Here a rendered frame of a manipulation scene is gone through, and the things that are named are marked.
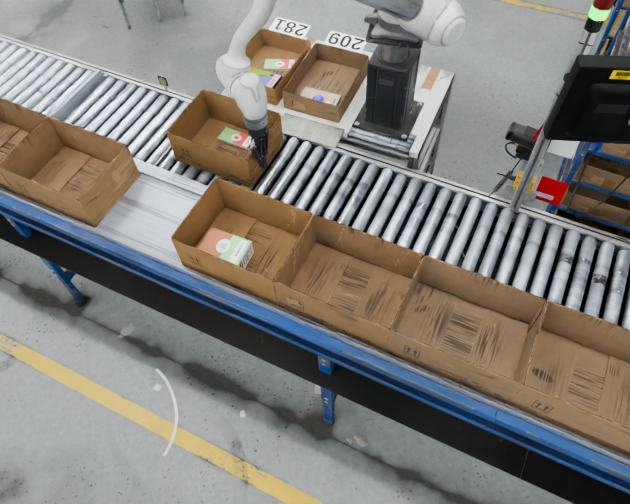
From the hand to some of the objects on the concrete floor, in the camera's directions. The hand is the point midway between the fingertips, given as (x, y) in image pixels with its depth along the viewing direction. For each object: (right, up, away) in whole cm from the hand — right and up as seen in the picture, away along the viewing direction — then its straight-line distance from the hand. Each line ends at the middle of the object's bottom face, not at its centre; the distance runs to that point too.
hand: (262, 160), depth 225 cm
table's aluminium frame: (+35, +2, +102) cm, 108 cm away
